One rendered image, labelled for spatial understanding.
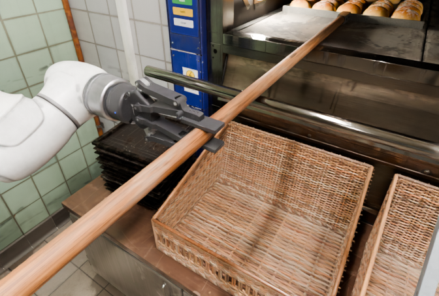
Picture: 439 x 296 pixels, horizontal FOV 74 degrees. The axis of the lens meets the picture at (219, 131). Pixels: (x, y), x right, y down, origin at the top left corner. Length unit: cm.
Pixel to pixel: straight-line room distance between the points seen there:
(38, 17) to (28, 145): 110
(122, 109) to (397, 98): 76
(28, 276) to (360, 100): 91
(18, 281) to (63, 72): 44
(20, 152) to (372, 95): 90
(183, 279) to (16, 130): 65
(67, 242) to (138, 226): 82
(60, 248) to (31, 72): 137
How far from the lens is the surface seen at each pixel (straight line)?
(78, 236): 36
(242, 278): 89
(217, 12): 109
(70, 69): 68
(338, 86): 101
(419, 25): 136
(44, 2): 167
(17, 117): 63
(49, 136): 64
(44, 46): 168
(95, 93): 61
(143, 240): 112
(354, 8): 139
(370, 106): 100
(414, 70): 94
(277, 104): 63
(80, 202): 132
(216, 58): 113
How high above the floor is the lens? 147
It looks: 34 degrees down
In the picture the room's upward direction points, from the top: straight up
